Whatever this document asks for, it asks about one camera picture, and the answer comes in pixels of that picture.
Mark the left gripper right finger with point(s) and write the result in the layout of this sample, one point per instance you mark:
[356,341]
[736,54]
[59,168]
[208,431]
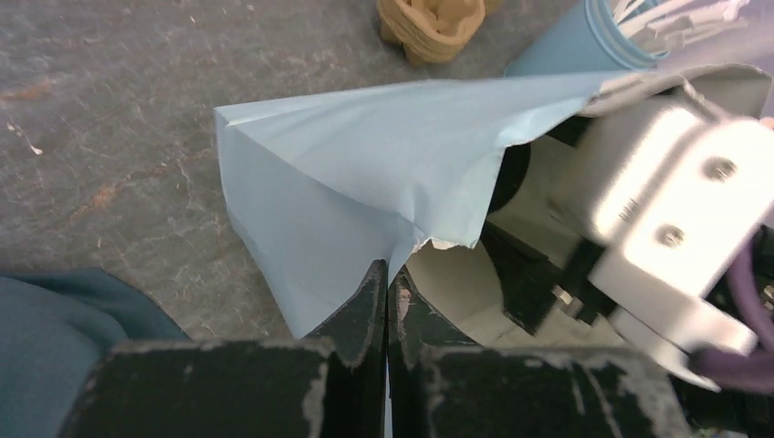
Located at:
[443,384]

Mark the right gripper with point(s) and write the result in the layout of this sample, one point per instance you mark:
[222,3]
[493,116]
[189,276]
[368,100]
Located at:
[532,285]

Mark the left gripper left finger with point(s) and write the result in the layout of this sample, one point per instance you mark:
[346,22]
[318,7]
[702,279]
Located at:
[331,383]

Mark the light blue paper bag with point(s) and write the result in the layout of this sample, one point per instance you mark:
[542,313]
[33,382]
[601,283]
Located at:
[320,186]

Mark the blue straw holder cup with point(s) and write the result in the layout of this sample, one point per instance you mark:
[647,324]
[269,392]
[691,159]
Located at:
[585,39]

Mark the brown cardboard cup carrier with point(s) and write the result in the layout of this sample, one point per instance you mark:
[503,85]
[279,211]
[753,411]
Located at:
[432,31]

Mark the blue cloth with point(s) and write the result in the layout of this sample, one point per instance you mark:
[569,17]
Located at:
[54,327]

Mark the white wrapped straws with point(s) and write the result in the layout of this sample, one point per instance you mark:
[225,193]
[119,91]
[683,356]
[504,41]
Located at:
[669,25]

